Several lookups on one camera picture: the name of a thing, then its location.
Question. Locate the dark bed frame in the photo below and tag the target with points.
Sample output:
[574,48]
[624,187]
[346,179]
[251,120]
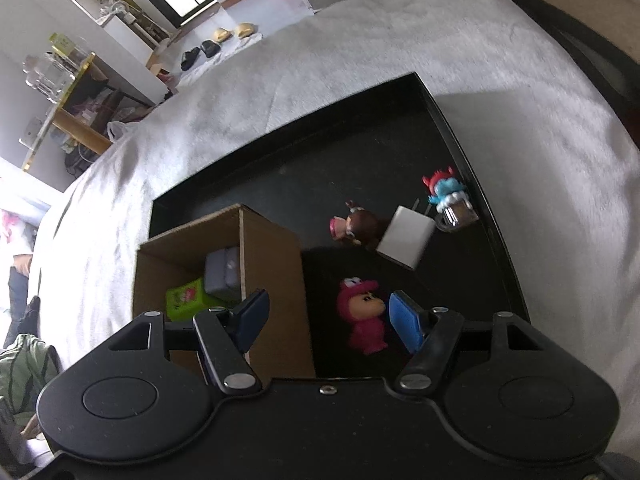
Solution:
[590,30]

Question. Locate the black slipper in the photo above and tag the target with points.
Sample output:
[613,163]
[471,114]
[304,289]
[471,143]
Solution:
[190,59]
[210,48]

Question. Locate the gold-edged glass table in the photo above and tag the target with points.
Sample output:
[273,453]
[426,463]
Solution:
[75,125]

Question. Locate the clear glass bottles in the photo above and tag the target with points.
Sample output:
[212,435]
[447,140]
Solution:
[47,70]

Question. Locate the black tray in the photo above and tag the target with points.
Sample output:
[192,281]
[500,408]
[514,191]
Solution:
[320,160]

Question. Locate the green toy cube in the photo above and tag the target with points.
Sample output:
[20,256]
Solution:
[187,300]

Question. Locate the brown-haired figurine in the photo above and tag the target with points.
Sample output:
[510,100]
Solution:
[362,225]

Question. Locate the dark cloth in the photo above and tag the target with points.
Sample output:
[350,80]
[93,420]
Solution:
[31,315]

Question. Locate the grey toy block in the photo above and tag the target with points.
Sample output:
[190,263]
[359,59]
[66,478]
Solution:
[222,272]

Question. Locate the pink hooded figurine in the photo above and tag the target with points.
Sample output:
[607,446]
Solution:
[362,320]

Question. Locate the white charger plug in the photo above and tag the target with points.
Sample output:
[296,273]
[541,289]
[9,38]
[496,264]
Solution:
[405,237]

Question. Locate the green striped cloth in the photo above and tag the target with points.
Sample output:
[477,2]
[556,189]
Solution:
[25,370]

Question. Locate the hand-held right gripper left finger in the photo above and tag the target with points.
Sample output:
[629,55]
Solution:
[252,317]

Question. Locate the white plastic bag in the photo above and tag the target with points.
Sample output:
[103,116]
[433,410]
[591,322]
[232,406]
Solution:
[120,130]

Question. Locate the red and blue mug figurine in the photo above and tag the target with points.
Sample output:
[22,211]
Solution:
[447,197]

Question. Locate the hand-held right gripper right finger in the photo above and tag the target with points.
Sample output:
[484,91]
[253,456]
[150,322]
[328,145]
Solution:
[405,322]

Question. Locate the white floor cloth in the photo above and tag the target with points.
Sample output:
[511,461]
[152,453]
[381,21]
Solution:
[230,52]

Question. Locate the brown cardboard box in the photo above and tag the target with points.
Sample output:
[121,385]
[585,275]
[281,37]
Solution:
[272,270]

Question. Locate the white fluffy blanket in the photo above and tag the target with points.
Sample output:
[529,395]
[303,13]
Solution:
[350,60]

